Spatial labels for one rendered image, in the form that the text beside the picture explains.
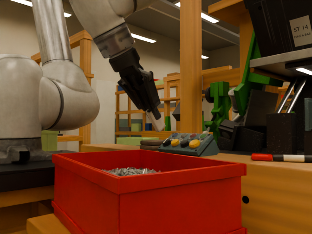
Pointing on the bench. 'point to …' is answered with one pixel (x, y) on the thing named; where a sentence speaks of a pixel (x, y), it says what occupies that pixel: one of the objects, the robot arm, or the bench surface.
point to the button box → (205, 151)
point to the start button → (194, 143)
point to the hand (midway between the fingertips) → (155, 119)
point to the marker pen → (282, 158)
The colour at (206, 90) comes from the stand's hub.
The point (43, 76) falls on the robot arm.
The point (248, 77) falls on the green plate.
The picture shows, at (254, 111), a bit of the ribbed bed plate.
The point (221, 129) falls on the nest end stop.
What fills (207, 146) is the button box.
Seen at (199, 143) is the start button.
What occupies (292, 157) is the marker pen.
